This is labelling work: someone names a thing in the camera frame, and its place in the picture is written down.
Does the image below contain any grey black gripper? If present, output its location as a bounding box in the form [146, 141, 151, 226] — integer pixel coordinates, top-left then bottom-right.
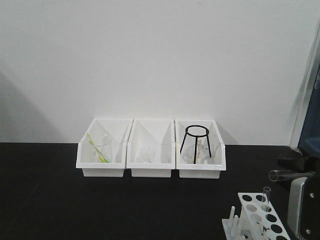
[278, 156, 320, 240]

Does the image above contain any clear glass test tube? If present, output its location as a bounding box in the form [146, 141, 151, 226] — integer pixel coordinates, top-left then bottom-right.
[268, 170, 314, 182]
[261, 186, 272, 212]

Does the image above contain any white test tube rack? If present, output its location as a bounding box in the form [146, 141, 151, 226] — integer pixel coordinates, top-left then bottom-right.
[221, 192, 290, 240]

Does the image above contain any blue-grey pegboard drying rack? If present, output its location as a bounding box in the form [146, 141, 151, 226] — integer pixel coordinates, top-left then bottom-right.
[298, 35, 320, 157]

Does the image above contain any white right storage bin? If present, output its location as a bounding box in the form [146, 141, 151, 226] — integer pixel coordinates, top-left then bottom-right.
[174, 119, 227, 179]

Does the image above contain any white storage bin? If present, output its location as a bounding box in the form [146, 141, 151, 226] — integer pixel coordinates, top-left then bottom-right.
[126, 119, 176, 178]
[76, 118, 133, 178]
[174, 119, 227, 179]

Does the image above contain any clear glass flask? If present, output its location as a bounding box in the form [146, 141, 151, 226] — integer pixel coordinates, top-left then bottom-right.
[184, 143, 210, 164]

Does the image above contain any white middle storage bin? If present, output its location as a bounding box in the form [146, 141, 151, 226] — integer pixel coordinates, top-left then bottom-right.
[126, 119, 176, 178]

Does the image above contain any small clear glass beaker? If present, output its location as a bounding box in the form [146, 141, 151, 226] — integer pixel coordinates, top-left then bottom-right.
[141, 146, 155, 163]

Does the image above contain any white left storage bin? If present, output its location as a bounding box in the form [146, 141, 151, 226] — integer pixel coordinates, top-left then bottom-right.
[76, 118, 133, 178]

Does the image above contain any black wire tripod stand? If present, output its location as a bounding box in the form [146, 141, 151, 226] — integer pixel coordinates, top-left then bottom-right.
[179, 124, 212, 158]

